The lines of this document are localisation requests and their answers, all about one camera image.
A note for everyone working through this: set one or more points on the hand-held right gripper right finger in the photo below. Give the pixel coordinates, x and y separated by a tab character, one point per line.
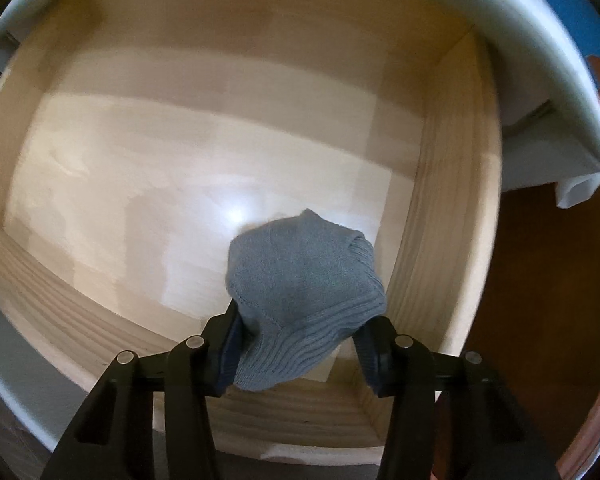
370	355

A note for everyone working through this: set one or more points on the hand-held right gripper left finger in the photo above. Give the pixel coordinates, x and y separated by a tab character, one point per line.
228	355

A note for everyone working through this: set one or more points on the grey-fronted wooden drawer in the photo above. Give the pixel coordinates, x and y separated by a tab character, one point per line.
180	160

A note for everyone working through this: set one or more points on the blue foam mat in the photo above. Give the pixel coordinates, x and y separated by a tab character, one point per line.
565	0

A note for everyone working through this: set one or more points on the grey knit sock roll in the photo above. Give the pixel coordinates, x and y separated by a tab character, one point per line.
300	280

